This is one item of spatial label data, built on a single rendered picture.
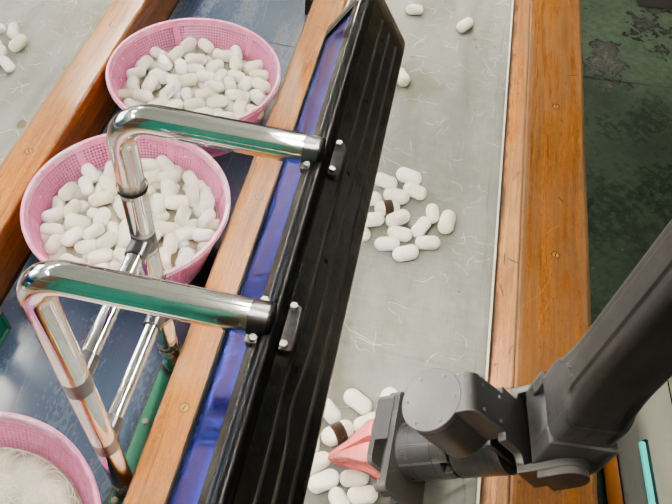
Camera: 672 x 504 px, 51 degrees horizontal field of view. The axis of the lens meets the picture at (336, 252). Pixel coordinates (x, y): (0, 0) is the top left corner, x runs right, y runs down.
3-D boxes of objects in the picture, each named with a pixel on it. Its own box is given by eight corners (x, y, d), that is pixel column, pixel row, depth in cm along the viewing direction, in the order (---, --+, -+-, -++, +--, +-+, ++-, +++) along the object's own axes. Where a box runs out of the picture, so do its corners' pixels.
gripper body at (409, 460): (367, 489, 66) (437, 485, 62) (385, 391, 72) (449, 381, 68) (405, 516, 69) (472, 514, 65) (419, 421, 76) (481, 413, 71)
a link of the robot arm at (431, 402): (598, 485, 58) (584, 391, 64) (539, 429, 52) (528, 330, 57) (468, 506, 64) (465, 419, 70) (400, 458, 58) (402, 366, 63)
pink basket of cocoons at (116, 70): (296, 79, 125) (297, 33, 117) (256, 188, 108) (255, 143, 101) (149, 52, 126) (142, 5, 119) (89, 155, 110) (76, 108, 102)
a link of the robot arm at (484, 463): (532, 484, 63) (533, 423, 66) (497, 454, 59) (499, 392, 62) (463, 488, 67) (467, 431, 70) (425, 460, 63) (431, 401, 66)
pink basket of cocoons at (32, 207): (225, 169, 110) (221, 123, 103) (242, 313, 95) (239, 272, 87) (45, 183, 106) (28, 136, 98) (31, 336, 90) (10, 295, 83)
